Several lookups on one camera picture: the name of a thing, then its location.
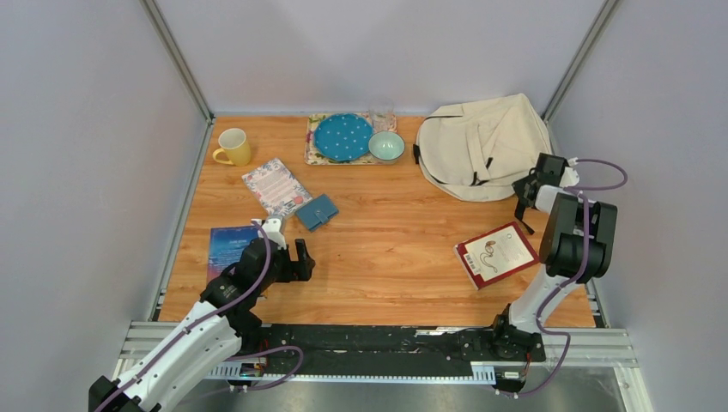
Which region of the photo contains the blue Jane Eyre book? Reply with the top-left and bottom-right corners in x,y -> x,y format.
207,226 -> 258,282

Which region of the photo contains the beige canvas backpack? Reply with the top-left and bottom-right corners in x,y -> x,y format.
413,94 -> 554,202

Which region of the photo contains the blue leather wallet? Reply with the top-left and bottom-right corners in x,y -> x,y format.
295,194 -> 339,232

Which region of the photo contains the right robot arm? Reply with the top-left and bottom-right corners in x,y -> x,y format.
488,153 -> 618,361

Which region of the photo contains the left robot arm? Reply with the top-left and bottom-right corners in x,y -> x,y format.
88,238 -> 315,411

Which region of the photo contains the floral cover book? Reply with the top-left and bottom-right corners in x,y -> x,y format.
241,158 -> 313,218

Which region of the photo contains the red white book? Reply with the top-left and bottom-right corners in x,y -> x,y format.
453,221 -> 538,290

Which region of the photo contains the yellow mug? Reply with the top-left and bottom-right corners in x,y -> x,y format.
212,128 -> 252,167

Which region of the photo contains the blue polka dot plate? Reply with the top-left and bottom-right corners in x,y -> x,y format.
312,113 -> 373,162

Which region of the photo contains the light teal bowl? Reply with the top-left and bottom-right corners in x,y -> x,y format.
368,130 -> 405,164

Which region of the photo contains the floral tray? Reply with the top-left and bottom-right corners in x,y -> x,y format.
304,113 -> 385,166

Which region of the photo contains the clear drinking glass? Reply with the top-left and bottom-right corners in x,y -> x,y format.
368,97 -> 396,133

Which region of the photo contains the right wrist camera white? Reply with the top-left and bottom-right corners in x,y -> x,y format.
559,157 -> 580,189

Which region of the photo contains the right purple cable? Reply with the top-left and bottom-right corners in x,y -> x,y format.
494,158 -> 629,399

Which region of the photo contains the purple cable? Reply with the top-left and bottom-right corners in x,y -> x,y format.
90,221 -> 306,412
494,158 -> 629,399

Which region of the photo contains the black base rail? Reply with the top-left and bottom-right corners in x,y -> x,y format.
239,324 -> 546,378

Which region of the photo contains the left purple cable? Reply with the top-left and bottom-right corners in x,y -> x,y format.
90,221 -> 306,412

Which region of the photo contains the aluminium frame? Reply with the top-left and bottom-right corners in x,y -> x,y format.
129,1 -> 652,411

